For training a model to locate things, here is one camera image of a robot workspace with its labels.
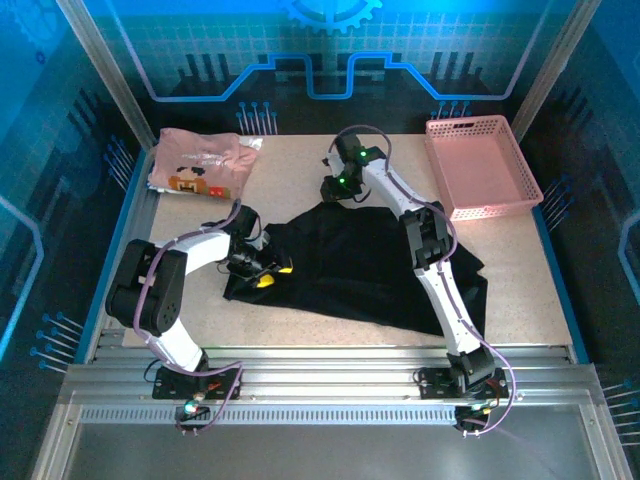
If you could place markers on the aluminium frame post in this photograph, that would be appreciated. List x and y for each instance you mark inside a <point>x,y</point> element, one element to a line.
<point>100,60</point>
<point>557,65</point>

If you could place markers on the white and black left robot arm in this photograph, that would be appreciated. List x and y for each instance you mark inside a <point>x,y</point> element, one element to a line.
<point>160,290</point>

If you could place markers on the black t-shirt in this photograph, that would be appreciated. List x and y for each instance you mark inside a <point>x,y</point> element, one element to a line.
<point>340,270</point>

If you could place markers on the short aluminium side rail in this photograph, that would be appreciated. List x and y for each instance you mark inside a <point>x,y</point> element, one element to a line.
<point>140,220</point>

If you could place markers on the pink t-shirt with pixel print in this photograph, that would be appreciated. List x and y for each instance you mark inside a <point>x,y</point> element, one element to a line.
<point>200,160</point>

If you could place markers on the pink plastic basket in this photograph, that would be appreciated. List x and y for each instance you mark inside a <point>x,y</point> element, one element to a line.
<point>480,160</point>

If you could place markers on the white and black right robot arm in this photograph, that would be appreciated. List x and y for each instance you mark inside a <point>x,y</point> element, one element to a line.
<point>450,310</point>

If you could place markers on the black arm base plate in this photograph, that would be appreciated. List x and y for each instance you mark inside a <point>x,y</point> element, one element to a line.
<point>167,387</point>
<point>435,382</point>

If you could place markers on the black power connector block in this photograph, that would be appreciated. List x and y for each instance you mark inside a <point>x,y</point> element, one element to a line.
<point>465,416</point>
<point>200,414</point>

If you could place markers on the long aluminium frame rail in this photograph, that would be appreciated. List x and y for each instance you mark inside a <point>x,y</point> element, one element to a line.
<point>325,370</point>

